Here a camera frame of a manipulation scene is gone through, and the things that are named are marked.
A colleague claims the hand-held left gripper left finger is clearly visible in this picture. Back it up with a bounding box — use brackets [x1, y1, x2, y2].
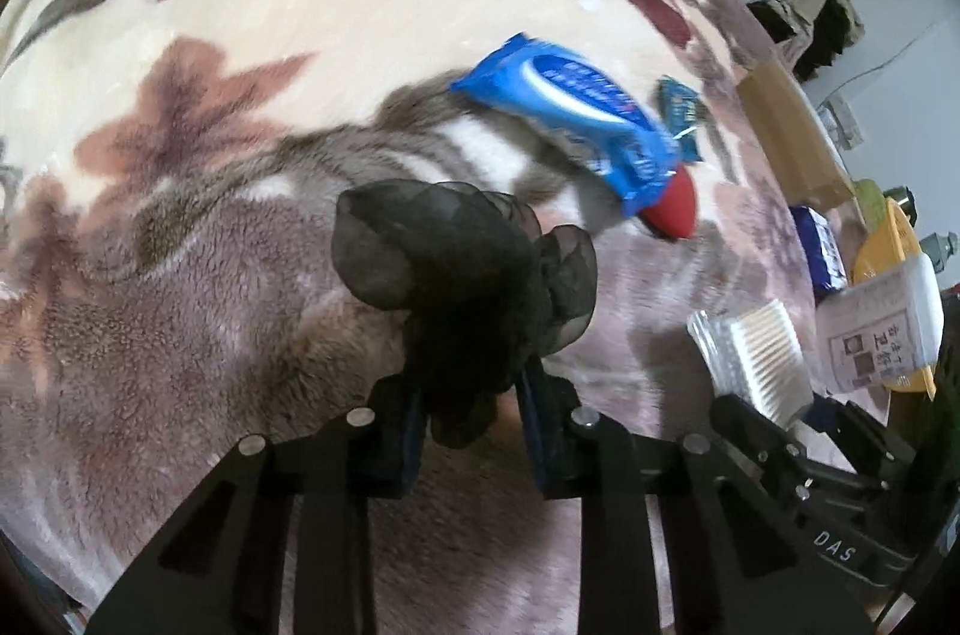
[86, 372, 432, 635]

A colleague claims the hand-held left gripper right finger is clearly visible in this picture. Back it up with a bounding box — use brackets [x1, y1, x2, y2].
[516, 365, 818, 635]

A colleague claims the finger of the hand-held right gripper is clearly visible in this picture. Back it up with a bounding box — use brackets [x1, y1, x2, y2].
[810, 399, 917, 480]
[711, 393, 817, 502]

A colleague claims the cotton swab pack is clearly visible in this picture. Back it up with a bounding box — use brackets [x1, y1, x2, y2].
[686, 297, 815, 430]

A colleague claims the black mesh scrunchie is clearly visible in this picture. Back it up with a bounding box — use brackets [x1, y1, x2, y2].
[330, 179, 599, 449]

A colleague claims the yellow plastic basket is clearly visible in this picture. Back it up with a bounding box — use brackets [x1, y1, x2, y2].
[851, 198, 938, 400]

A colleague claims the blue wet wipes packet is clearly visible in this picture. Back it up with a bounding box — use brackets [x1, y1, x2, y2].
[448, 33, 685, 221]

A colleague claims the dark blue snack sachet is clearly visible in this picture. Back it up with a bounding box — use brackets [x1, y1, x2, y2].
[656, 76, 704, 164]

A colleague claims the white labelled plastic container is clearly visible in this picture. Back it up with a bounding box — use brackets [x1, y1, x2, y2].
[816, 256, 944, 396]

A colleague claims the dark blue tissue packet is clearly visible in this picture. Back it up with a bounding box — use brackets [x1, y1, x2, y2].
[791, 204, 848, 295]

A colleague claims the grey blue thermos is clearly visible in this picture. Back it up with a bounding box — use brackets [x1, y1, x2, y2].
[921, 230, 957, 284]

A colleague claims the red sponge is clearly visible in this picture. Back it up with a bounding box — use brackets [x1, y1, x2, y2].
[637, 166, 698, 242]

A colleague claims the green plastic food cover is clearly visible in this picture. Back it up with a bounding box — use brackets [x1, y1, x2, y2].
[855, 179, 890, 224]

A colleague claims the floral fleece blanket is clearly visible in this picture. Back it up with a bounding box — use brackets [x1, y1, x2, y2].
[0, 0, 901, 635]

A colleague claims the brown cardboard box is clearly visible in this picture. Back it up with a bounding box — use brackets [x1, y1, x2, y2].
[735, 58, 860, 215]

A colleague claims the white wall socket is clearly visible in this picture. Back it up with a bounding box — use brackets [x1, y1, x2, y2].
[821, 95, 863, 149]

